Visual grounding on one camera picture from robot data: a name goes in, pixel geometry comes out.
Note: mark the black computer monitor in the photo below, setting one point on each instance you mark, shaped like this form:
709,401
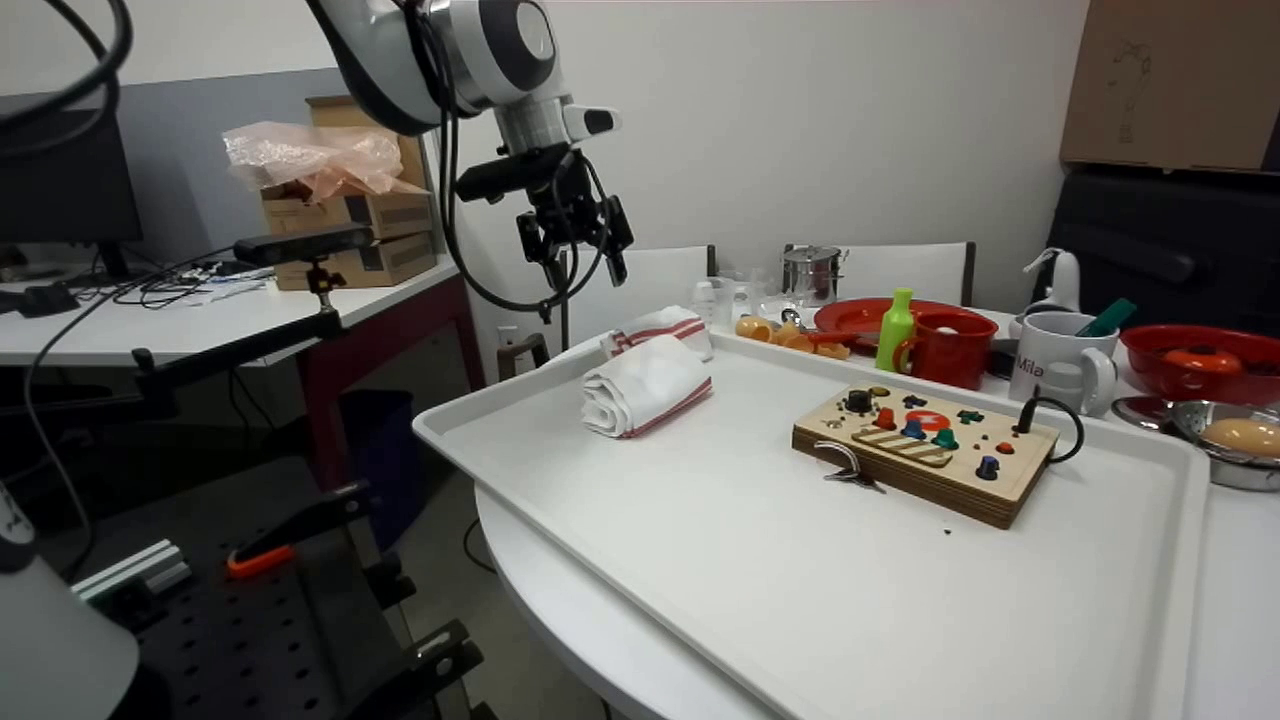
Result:
63,182

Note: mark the papers and desk clutter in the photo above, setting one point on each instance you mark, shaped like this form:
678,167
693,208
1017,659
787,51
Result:
202,282

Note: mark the green marker pen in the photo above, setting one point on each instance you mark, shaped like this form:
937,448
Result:
1104,317

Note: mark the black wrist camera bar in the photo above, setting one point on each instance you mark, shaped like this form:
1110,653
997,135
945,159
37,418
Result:
512,174

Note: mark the shallow red bowl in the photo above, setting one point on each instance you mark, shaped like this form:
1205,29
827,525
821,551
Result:
844,323

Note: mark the stainless steel pot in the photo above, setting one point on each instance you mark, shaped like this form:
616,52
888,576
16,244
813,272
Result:
809,272

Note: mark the black metal rig frame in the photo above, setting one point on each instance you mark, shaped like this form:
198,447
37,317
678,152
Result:
240,642

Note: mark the grey partition panel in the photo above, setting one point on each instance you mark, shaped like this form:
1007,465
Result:
202,146

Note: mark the large white plastic tray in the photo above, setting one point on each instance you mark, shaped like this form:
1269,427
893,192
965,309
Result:
800,603

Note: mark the black cabinet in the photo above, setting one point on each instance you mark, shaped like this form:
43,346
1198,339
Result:
1172,252

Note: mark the dark blue bin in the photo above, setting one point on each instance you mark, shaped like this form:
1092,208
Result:
387,462

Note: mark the crumpled white towel red stripes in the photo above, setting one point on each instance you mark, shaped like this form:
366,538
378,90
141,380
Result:
660,327

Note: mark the clear plastic container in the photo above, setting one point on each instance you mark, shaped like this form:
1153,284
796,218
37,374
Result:
727,303

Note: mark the white chair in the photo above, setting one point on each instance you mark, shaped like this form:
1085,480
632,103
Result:
923,272

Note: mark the steel bowl with bread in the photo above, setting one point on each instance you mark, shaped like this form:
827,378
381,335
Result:
1240,447

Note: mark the green plastic bottle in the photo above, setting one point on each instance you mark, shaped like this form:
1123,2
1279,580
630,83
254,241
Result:
893,335

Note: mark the white desk dark red frame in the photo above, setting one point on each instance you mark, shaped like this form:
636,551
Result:
202,327

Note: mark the large cardboard box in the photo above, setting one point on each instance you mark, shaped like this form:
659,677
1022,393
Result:
1172,83

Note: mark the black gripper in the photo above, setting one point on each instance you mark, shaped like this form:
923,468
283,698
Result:
570,206

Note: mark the stacked cardboard boxes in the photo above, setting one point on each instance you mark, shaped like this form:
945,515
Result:
387,227

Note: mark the pink plastic bag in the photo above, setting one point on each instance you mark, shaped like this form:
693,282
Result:
314,159

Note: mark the white plastic dispenser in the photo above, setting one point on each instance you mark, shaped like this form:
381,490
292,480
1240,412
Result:
1058,282

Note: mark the black stereo camera bar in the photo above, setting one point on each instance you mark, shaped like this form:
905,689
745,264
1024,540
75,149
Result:
302,244

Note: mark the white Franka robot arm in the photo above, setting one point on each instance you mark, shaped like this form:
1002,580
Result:
465,52

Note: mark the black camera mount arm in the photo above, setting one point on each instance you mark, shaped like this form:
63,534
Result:
240,348

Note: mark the deep red bowl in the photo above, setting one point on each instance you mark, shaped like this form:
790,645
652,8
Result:
1201,360

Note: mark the wooden busy board toy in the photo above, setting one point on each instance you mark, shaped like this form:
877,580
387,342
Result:
934,465

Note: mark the white mug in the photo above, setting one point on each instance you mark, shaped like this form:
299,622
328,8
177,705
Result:
1053,360

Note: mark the white towel red stripes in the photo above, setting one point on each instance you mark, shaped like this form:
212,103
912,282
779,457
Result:
660,327
645,393

